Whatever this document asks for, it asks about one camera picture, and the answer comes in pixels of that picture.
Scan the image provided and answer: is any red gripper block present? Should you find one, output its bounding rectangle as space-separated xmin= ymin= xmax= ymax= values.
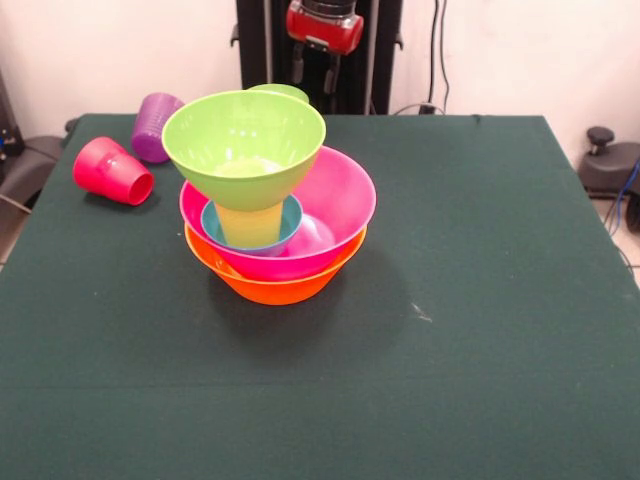
xmin=285 ymin=0 xmax=366 ymax=96

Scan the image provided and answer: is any small green plastic bowl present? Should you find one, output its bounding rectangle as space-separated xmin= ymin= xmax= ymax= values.
xmin=247 ymin=83 xmax=311 ymax=105

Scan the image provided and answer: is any large green plastic bowl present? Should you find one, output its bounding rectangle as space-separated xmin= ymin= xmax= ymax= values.
xmin=160 ymin=89 xmax=327 ymax=213

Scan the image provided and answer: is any pink plastic bowl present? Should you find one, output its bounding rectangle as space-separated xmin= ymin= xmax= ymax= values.
xmin=179 ymin=145 xmax=378 ymax=282

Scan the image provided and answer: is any light blue plastic bowl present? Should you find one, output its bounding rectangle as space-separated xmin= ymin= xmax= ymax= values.
xmin=200 ymin=193 xmax=305 ymax=258

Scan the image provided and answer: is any yellow plastic cup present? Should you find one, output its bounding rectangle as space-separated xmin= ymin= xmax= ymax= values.
xmin=214 ymin=194 xmax=287 ymax=250

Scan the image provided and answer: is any purple plastic cup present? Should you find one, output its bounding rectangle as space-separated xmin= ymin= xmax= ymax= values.
xmin=130 ymin=91 xmax=186 ymax=165

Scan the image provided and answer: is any orange plastic bowl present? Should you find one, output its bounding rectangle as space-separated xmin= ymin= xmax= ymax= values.
xmin=183 ymin=222 xmax=369 ymax=307

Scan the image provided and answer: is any red plastic cup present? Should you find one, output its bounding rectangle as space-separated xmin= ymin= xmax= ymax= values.
xmin=71 ymin=135 xmax=156 ymax=207

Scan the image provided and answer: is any black floor stand base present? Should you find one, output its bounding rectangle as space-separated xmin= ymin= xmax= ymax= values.
xmin=578 ymin=126 xmax=640 ymax=199
xmin=0 ymin=133 xmax=65 ymax=211

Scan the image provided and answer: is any black equipment box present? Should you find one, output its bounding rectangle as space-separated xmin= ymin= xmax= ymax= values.
xmin=0 ymin=69 xmax=25 ymax=160

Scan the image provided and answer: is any dark green tablecloth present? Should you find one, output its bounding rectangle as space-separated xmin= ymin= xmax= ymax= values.
xmin=0 ymin=113 xmax=640 ymax=480

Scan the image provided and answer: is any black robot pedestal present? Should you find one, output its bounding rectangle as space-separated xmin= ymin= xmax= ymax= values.
xmin=230 ymin=0 xmax=404 ymax=115

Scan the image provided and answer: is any black wall cable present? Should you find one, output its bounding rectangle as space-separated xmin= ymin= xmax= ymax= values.
xmin=427 ymin=0 xmax=441 ymax=104
xmin=439 ymin=0 xmax=451 ymax=110

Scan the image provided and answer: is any blue cable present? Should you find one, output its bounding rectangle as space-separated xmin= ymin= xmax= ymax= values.
xmin=603 ymin=158 xmax=640 ymax=236

